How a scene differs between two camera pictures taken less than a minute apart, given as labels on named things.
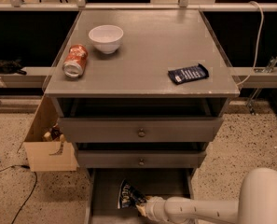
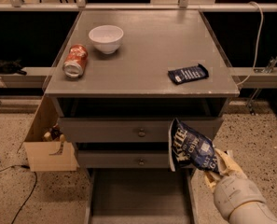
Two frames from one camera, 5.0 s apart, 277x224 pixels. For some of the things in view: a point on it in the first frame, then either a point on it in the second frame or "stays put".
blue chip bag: x=130 y=196 -> x=186 y=146
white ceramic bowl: x=106 y=38 stays put
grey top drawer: x=140 y=129 stays put
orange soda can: x=75 y=62 stays put
